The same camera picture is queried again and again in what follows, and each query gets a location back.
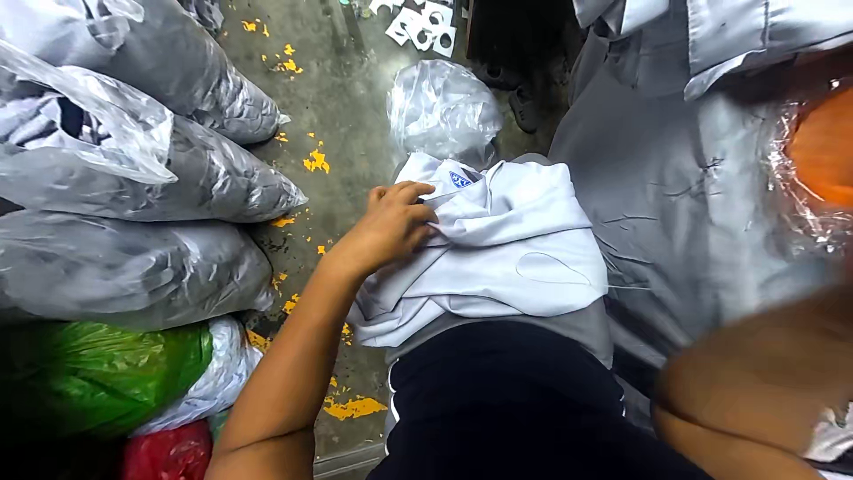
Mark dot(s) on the person's left fingers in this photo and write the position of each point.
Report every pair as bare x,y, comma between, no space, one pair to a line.
417,213

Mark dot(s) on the person's left hand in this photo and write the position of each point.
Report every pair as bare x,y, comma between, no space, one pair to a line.
385,230

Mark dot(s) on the green plastic bag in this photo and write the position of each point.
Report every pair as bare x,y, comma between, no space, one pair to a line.
126,373

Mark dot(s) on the light grey garment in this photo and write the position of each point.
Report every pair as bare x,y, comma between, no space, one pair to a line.
513,246

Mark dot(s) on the pile of grey fabric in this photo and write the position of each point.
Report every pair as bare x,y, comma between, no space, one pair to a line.
646,166

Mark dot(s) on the orange bundle in clear plastic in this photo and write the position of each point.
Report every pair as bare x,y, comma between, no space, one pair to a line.
826,150

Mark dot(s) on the person's legs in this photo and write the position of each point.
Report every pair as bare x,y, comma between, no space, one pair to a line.
586,330

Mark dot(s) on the open clear bag, grey garments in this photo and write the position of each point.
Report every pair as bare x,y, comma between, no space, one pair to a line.
200,166

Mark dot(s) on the person's right forearm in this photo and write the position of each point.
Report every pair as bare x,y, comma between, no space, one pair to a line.
746,386

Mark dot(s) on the dark clog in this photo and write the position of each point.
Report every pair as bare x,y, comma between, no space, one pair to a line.
498,77
524,110

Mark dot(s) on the crumpled clear plastic bag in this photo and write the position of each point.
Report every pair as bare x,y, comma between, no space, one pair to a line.
443,110

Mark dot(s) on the white plastic bag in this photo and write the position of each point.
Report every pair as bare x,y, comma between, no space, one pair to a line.
213,386

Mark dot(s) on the white crumpled cloth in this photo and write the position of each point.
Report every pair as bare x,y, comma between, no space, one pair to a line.
833,437

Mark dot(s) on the loose white thread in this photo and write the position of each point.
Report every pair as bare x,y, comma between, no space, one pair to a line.
561,262

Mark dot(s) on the dark brown furniture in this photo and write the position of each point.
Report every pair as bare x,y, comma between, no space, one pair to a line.
510,33

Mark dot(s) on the clear bag of grey garments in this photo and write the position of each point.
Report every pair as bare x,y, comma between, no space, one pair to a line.
133,266
173,63

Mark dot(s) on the pile of bagged grey-navy garments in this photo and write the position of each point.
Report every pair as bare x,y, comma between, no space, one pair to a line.
203,12

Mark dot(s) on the pile of white perforated cards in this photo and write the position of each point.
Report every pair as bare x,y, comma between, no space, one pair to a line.
426,30

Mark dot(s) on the person's left forearm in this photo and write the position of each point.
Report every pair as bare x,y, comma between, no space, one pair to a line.
293,363

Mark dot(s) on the red plastic bag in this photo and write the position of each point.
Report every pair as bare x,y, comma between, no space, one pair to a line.
174,453

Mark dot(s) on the person's body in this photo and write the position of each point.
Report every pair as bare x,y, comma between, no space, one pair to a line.
520,406

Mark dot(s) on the stack of light grey garments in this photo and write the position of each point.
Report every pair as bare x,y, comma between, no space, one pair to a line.
733,33

